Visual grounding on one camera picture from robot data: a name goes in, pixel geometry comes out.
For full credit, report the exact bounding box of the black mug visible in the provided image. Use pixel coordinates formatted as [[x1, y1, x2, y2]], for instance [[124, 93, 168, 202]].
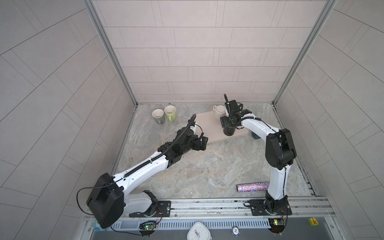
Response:
[[223, 126, 237, 136]]

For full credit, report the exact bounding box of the light green mug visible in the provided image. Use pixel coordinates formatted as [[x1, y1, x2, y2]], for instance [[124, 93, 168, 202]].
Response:
[[164, 105, 177, 122]]

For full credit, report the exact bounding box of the grey mug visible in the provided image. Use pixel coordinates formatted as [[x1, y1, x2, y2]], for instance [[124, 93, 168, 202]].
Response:
[[152, 109, 166, 125]]

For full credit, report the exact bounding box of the dark green mug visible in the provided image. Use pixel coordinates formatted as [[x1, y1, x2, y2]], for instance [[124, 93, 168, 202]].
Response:
[[252, 132, 260, 140]]

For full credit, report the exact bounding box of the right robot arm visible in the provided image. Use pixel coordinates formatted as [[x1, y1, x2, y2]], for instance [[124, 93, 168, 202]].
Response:
[[220, 95, 297, 216]]

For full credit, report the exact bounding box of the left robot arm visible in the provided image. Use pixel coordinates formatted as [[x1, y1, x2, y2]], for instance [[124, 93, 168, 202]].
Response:
[[86, 127, 208, 229]]

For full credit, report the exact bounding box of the white mug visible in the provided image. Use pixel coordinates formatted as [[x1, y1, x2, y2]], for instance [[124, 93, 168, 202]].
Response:
[[213, 105, 227, 120]]

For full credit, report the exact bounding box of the pink plastic tray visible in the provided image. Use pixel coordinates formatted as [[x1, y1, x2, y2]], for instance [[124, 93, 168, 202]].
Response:
[[195, 111, 250, 144]]

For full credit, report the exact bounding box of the glittery cylindrical bottle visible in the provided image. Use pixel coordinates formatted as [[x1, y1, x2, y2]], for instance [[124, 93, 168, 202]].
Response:
[[237, 182, 270, 193]]

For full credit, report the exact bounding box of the white kitchen timer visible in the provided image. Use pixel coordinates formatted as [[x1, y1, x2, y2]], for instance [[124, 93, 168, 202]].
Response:
[[187, 222, 212, 240]]

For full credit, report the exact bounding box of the round blue badge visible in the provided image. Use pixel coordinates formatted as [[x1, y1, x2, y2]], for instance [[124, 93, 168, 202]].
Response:
[[231, 226, 240, 237]]

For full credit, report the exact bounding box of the left circuit board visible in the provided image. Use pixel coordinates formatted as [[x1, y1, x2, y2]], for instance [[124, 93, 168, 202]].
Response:
[[139, 221, 157, 237]]

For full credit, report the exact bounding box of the circuit board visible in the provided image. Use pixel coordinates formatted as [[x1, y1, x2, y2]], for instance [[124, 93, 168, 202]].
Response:
[[139, 221, 157, 237], [268, 219, 286, 234]]

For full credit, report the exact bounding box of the right circuit board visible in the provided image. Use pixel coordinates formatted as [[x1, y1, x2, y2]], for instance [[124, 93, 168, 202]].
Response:
[[268, 219, 286, 234]]

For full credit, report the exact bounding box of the right corrugated cable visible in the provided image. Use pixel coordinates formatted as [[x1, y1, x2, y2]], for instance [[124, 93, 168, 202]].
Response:
[[223, 93, 233, 118]]

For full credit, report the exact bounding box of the corrugated cable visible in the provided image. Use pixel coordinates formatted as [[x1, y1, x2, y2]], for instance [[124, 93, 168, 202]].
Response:
[[223, 93, 233, 118], [122, 113, 198, 179]]

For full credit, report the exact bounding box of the left corrugated cable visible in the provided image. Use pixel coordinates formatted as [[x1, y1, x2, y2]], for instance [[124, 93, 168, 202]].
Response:
[[122, 113, 198, 179]]

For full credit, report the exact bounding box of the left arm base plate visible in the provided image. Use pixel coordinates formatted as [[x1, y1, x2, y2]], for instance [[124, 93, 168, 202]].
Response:
[[129, 201, 171, 218]]

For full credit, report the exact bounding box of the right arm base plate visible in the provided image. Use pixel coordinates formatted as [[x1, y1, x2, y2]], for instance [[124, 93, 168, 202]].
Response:
[[244, 199, 292, 216]]

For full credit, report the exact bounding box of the aluminium mounting rail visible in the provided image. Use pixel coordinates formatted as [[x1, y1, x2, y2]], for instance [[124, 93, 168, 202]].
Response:
[[118, 197, 336, 220]]

